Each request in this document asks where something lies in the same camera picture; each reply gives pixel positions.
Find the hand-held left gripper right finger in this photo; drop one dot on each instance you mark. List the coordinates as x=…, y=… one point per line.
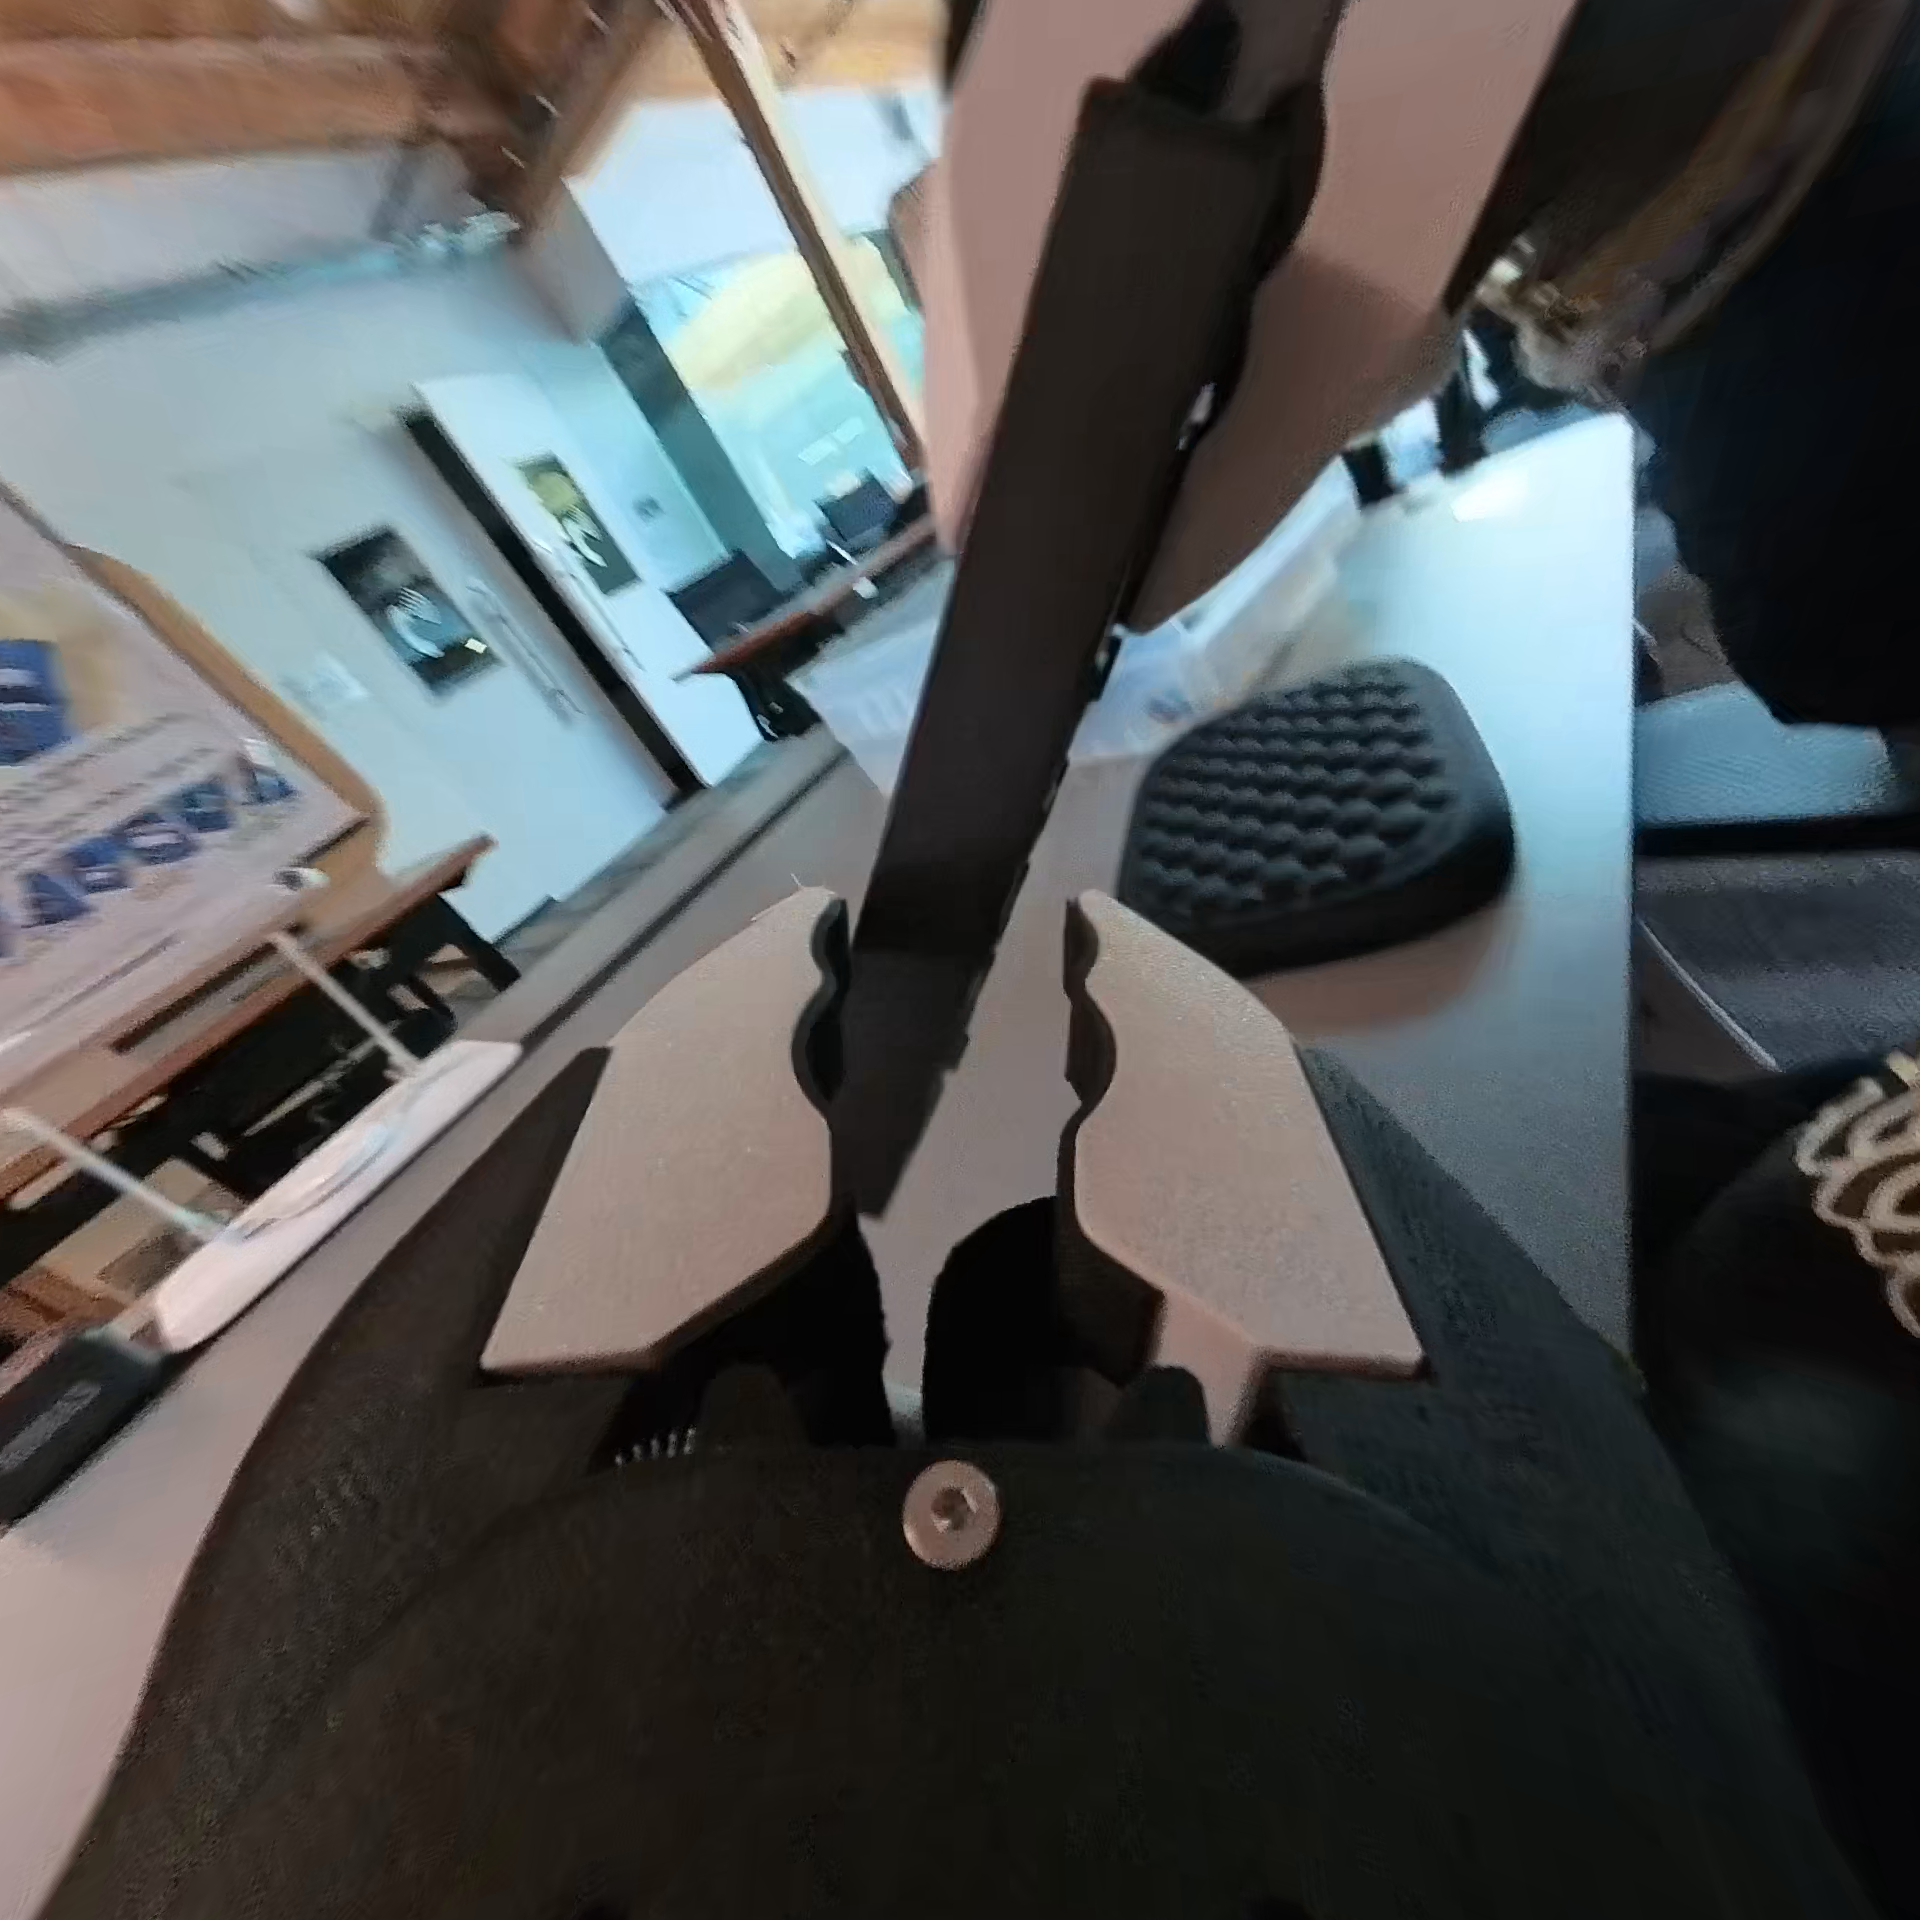
x=1244, y=1201

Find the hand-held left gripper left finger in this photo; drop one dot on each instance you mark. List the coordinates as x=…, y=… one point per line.
x=676, y=1201

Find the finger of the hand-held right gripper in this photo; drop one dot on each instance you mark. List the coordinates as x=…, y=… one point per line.
x=1381, y=299
x=990, y=224

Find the plain black usb hub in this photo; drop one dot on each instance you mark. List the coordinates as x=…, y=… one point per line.
x=1079, y=524

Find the clear plastic storage box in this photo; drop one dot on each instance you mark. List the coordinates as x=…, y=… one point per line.
x=1244, y=644

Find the instruction poster on stand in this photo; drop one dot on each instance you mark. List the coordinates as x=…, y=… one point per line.
x=345, y=1154

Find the black honeycomb cushion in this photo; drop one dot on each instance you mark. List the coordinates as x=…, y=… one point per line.
x=1319, y=810

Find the black office chair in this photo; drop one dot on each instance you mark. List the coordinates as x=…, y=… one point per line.
x=728, y=593

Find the wooden backboard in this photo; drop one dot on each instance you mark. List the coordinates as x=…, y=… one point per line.
x=324, y=751

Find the person's dark printed sweatshirt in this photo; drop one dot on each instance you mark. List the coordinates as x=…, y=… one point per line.
x=1799, y=1425

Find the grey mesh office chair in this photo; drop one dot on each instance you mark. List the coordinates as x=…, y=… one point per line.
x=1770, y=902

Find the dark grey power station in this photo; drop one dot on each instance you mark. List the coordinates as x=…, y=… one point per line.
x=61, y=1418

